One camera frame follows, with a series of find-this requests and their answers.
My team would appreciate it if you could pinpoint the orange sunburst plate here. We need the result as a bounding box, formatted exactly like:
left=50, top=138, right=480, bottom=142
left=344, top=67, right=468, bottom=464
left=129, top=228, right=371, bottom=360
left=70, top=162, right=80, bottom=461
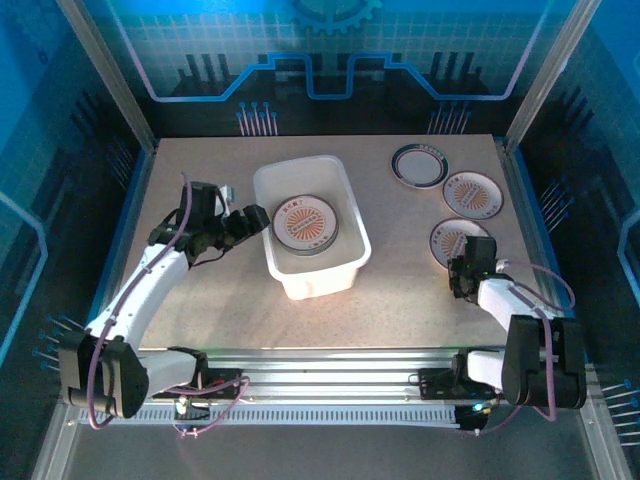
left=428, top=217, right=494, bottom=274
left=442, top=170, right=505, bottom=221
left=271, top=194, right=340, bottom=257

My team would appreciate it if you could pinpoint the white plastic bin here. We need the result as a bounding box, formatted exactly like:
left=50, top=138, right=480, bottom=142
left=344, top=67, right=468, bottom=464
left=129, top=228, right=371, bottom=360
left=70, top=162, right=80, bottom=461
left=252, top=154, right=374, bottom=301

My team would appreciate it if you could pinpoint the green red rim plate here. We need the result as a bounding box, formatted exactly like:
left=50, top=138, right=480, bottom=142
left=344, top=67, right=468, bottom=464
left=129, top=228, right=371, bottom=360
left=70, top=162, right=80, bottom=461
left=390, top=143, right=450, bottom=191

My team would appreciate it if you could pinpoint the black controller box green light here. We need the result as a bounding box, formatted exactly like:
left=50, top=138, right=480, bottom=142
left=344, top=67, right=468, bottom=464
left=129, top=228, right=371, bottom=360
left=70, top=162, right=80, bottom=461
left=455, top=401, right=496, bottom=434

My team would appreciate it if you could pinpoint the small connector board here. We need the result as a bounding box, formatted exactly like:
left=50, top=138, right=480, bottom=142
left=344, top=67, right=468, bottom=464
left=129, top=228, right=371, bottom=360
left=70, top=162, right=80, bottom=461
left=172, top=393, right=212, bottom=432

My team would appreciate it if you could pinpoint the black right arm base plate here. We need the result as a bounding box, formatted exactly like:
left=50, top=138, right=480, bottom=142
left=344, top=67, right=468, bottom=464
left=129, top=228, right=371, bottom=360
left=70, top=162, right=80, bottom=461
left=417, top=367, right=510, bottom=401

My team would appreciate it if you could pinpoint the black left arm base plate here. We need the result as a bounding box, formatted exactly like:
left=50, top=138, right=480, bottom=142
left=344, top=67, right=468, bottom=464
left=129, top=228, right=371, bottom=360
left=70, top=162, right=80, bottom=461
left=151, top=367, right=245, bottom=401

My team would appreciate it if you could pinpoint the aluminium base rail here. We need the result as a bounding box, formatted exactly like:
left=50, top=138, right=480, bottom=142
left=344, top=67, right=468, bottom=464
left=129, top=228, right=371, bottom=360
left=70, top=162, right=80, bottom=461
left=64, top=347, right=601, bottom=404

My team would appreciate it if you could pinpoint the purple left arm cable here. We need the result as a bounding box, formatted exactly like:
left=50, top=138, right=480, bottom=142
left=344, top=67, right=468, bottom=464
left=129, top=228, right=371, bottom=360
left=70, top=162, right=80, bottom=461
left=85, top=172, right=252, bottom=441

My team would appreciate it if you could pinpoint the aluminium frame post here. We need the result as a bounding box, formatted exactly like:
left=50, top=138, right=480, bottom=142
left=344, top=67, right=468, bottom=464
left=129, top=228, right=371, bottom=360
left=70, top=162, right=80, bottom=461
left=503, top=0, right=604, bottom=151
left=56, top=0, right=160, bottom=154

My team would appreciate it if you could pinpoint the white slotted cable duct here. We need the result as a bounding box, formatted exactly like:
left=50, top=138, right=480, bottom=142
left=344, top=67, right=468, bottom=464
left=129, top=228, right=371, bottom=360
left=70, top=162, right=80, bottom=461
left=78, top=403, right=462, bottom=427

